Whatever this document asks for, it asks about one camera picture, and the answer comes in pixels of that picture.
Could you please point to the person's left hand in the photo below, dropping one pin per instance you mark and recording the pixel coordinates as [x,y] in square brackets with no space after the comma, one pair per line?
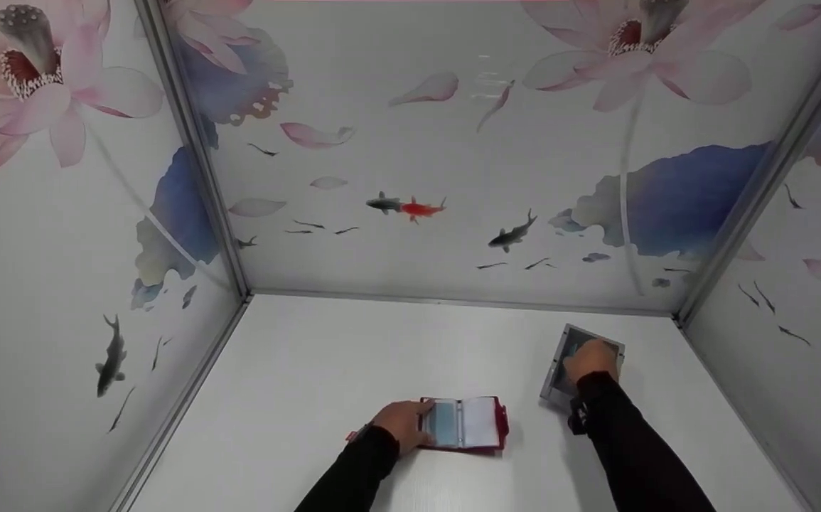
[400,422]

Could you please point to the person's right hand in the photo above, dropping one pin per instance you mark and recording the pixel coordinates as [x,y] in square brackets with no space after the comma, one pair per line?
[590,360]

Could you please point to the person's left thumb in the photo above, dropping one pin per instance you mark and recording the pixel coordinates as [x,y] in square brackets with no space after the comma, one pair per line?
[427,407]

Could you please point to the person's left fingers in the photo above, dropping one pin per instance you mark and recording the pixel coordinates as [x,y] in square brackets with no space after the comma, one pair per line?
[427,439]

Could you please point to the red card holder book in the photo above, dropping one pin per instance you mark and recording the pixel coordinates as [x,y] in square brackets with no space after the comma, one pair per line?
[465,424]

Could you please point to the person's right forearm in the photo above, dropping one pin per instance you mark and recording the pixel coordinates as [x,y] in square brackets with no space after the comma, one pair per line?
[637,455]

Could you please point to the person's left forearm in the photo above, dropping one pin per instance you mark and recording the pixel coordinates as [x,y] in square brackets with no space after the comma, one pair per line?
[353,475]

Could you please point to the black wrist band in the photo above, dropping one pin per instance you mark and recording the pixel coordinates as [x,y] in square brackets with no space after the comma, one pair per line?
[578,415]
[362,431]

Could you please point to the grey tray of cards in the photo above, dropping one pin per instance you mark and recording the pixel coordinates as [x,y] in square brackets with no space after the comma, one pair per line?
[559,380]

